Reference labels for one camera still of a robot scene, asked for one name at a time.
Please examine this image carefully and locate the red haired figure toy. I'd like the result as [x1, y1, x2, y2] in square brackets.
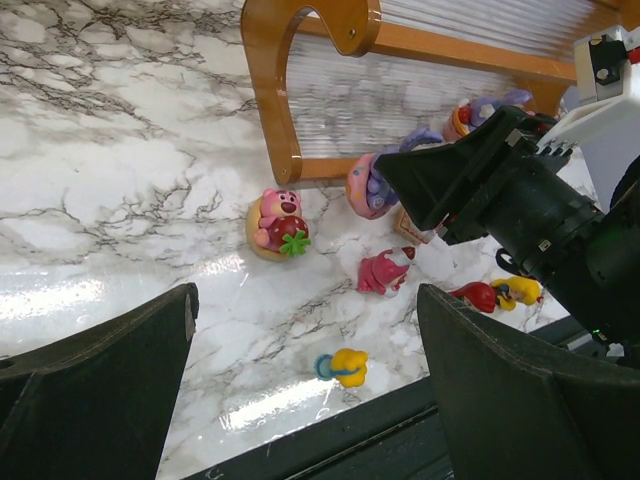
[450, 282, 496, 313]

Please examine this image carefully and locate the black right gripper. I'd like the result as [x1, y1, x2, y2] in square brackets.
[375, 106, 604, 280]

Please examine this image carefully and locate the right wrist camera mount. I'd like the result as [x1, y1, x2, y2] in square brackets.
[538, 25, 639, 207]

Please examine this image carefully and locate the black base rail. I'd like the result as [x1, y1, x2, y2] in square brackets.
[201, 318, 578, 479]

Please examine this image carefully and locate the pink bear cake slice toy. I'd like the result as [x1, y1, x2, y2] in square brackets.
[394, 207, 443, 248]

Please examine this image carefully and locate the purple bunny orange basket toy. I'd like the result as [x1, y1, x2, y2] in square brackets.
[442, 89, 533, 142]

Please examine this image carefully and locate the yellow haired figure toy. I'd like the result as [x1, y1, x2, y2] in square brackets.
[490, 276, 542, 311]

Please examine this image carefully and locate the yellow blue minion toy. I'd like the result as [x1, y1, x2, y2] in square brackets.
[314, 348, 369, 388]

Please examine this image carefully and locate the pink bear strawberry donut toy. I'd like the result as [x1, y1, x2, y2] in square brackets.
[245, 188, 311, 262]

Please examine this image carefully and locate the purple bunny pink donut toy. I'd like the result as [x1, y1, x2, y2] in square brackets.
[346, 127, 444, 220]

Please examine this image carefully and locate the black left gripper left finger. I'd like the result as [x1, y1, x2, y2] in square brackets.
[1, 283, 199, 479]

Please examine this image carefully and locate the wooden two-tier shelf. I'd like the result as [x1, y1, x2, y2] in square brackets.
[240, 1, 639, 185]

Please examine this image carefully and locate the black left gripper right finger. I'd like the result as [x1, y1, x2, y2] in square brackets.
[417, 284, 639, 479]

